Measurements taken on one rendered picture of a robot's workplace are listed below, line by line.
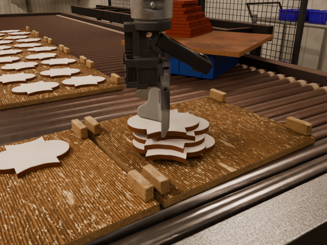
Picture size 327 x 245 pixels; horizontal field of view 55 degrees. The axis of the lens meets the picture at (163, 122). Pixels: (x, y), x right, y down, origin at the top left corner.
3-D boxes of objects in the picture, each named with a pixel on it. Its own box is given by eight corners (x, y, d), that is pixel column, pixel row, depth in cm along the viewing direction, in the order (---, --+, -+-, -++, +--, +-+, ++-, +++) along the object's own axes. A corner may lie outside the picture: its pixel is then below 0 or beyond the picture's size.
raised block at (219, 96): (227, 102, 92) (227, 93, 91) (222, 103, 91) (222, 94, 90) (212, 96, 96) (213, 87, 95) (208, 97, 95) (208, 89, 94)
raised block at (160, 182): (170, 192, 51) (170, 178, 50) (160, 196, 50) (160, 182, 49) (150, 176, 56) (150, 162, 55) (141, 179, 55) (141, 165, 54)
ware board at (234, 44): (272, 38, 147) (273, 34, 146) (239, 57, 107) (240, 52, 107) (177, 31, 170) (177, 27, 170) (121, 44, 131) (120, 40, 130)
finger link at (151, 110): (137, 138, 59) (136, 90, 60) (169, 137, 60) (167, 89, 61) (138, 137, 56) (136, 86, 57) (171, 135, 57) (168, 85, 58)
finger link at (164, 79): (158, 112, 60) (156, 68, 61) (168, 112, 60) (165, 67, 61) (160, 108, 56) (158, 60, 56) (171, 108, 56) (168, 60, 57)
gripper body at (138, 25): (126, 80, 65) (123, 19, 60) (168, 79, 66) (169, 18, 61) (126, 92, 58) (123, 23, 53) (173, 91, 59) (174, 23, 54)
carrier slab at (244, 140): (315, 142, 71) (316, 136, 71) (164, 208, 50) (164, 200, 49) (209, 100, 98) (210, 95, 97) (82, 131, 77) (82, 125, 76)
